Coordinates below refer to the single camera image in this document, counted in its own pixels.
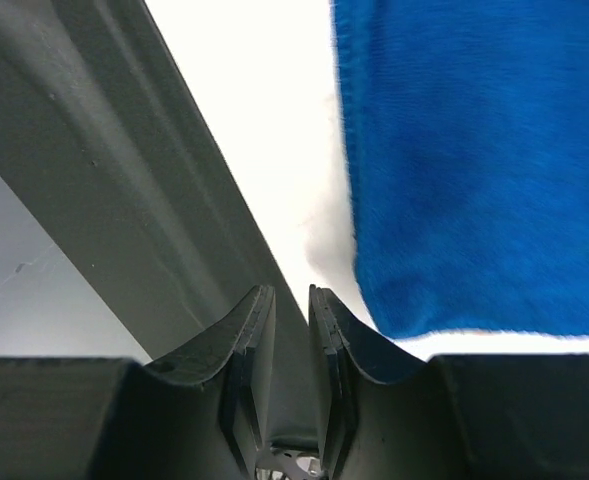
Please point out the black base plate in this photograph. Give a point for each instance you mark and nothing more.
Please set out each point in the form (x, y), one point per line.
(102, 141)

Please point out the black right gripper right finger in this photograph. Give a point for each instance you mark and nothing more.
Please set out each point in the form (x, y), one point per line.
(384, 414)

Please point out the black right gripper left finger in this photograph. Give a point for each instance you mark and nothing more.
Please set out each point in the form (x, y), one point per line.
(198, 412)

